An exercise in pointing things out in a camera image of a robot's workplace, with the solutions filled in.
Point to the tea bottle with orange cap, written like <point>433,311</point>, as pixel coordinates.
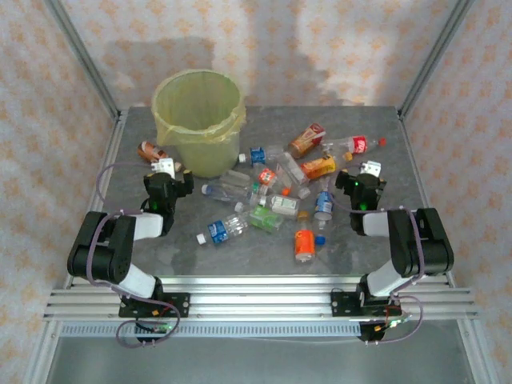
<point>320,167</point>

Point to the blue pepsi bottle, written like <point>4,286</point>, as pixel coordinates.
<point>324,204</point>

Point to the brown label coffee bottle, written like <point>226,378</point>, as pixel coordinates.
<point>150,151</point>

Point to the clear bottle with blue cap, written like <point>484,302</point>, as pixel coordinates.
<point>224,192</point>

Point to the red label cola bottle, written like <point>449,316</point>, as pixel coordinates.
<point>360,145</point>

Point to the clear plastic bottle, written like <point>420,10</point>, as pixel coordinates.
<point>304,193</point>
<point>236,177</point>

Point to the brown red label drink bottle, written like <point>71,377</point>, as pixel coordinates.
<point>306,140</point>

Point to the blue label water bottle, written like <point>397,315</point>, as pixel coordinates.
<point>258,154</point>
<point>218,233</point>

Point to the white green label bottle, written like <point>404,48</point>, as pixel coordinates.
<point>284,205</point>

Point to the orange label drink bottle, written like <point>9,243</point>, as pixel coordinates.
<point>305,242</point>

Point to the red orange label soda bottle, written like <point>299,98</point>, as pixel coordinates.
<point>266,176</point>

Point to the green label water bottle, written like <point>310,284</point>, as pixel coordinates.
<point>264,219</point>

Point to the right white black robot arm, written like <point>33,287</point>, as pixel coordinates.
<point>428,248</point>

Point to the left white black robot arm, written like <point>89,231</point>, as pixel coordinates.
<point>108,256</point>

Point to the green mesh waste bin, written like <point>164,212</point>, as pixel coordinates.
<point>208,160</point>

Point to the small controller circuit board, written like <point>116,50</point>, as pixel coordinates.
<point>394,323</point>
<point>160,329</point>

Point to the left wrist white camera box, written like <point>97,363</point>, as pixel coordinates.
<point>165,165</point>

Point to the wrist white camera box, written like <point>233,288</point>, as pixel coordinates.
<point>372,168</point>
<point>165,165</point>

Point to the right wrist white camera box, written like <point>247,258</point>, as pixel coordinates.
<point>372,168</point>

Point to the aluminium table side rail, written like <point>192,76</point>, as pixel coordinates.
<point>114,140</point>
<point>419,168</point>

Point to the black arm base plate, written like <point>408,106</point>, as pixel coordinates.
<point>180,304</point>
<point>342,304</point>

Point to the aluminium frame post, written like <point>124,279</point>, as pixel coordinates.
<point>434,60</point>
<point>86,64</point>

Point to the aluminium front rail beam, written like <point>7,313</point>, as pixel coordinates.
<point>260,298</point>

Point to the aluminium frame leg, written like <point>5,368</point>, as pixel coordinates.
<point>41,352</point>
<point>477,352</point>

